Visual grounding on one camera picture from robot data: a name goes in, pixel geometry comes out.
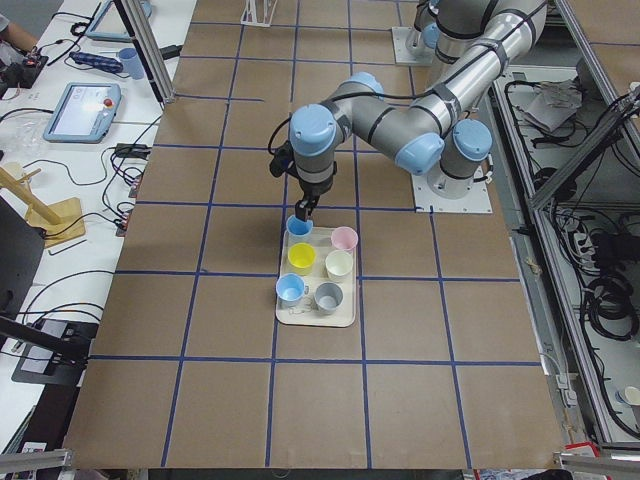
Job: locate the teach pendant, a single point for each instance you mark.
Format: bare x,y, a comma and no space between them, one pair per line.
107,25
84,113

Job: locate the aluminium frame post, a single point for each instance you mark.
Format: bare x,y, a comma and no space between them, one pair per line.
141,35

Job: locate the grey plastic cup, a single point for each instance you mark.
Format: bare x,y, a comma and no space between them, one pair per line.
328,296

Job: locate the teach pendant far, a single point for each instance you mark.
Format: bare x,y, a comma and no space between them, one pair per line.
107,25

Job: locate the blue cup middle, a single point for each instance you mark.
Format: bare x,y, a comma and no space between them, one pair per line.
298,231

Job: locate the black power adapter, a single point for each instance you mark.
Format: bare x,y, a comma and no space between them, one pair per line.
134,151

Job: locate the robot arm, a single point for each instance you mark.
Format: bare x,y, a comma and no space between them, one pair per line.
477,41

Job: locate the pink plastic cup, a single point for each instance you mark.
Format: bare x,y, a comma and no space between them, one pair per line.
344,238

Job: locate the wooden stand on desk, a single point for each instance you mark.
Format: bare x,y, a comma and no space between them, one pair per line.
61,221

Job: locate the blue cup on desk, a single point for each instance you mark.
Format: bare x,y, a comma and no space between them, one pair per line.
131,63

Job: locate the yellow plastic cup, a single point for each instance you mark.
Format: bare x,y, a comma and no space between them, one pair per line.
301,258

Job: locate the blue cup near tray corner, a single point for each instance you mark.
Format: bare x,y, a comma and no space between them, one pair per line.
290,289

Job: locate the teach pendant near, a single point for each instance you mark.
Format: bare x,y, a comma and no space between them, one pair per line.
84,113

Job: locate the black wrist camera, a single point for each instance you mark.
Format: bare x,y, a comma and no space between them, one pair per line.
283,161

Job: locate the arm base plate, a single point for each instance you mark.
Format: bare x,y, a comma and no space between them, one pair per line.
435,192
409,48

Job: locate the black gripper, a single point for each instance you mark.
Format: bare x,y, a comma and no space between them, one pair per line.
313,189

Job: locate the cream plastic tray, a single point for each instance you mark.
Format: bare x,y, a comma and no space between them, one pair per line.
306,312

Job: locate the pale green plastic cup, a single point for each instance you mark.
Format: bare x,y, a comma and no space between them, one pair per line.
339,265

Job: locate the white wire cup rack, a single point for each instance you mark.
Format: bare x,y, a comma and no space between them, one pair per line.
258,13

